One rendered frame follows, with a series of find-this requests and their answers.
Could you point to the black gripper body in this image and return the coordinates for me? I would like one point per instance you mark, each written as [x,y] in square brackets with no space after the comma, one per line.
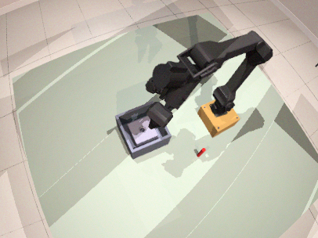
[162,114]

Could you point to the red peg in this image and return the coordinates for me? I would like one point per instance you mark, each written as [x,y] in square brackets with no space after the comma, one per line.
[201,152]

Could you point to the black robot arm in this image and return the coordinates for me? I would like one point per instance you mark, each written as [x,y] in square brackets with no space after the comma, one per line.
[209,57]

